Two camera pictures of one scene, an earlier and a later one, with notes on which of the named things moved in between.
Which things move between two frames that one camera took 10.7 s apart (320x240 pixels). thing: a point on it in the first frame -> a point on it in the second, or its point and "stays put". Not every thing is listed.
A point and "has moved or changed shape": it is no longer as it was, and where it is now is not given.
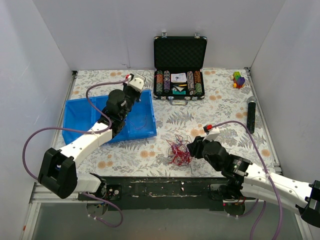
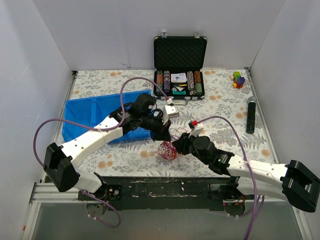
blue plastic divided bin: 140,122 stays put
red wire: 179,153 has moved or changed shape
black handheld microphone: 251,116 stays put
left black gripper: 132,92 -> 161,128
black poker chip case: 179,62 stays put
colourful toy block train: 239,81 stays put
